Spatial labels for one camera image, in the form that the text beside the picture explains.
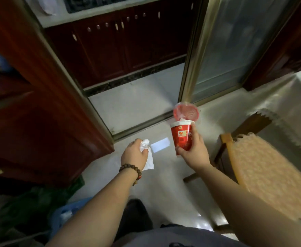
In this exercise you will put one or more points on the person's right thumb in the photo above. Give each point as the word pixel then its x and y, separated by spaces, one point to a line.
pixel 182 151

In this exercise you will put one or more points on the orange knitted seat cushion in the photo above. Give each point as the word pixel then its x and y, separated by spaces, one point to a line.
pixel 266 167

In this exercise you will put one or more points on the green plastic bag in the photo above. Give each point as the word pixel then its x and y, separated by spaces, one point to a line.
pixel 37 203

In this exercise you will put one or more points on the wooden chair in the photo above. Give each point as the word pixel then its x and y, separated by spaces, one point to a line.
pixel 253 123

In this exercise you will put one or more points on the red paper cup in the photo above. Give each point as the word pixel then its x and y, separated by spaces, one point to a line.
pixel 180 135

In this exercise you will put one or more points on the dark red wooden cabinet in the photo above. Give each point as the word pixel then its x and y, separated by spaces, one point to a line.
pixel 32 108

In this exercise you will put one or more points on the white lace tablecloth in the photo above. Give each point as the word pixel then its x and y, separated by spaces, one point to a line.
pixel 289 105

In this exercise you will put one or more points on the dark red kitchen cabinets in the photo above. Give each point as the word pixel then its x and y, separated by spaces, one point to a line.
pixel 119 51

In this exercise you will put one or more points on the person's right forearm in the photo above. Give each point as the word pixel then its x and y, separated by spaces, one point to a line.
pixel 243 203

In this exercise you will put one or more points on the dark red wooden door frame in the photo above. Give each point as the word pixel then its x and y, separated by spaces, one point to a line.
pixel 282 51

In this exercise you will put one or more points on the person's left forearm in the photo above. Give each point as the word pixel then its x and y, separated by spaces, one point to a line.
pixel 99 213

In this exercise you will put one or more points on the metal sliding door track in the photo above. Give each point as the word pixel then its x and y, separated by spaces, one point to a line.
pixel 137 128

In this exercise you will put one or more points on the person's right hand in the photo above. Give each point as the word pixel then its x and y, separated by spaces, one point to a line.
pixel 197 153

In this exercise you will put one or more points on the person's left hand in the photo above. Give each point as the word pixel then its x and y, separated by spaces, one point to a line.
pixel 133 155

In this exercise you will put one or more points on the white cloth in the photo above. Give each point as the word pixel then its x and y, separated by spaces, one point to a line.
pixel 47 5

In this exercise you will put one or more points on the person's grey shirt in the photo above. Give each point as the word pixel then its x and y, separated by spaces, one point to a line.
pixel 181 237

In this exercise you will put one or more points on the person's black trousers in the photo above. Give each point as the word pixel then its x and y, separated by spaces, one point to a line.
pixel 137 218

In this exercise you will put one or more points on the red translucent cup lid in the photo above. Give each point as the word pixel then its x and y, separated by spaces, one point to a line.
pixel 186 111

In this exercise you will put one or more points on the pale kitchen countertop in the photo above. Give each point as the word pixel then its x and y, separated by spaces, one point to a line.
pixel 63 19

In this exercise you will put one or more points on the black gas stove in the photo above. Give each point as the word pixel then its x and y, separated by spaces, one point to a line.
pixel 88 3

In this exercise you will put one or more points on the white tissue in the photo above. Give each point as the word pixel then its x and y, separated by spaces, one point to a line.
pixel 149 162

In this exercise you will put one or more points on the gold framed sliding glass door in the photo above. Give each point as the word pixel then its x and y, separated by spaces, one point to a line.
pixel 230 48

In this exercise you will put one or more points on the person's left thumb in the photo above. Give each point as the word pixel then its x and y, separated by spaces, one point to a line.
pixel 145 153

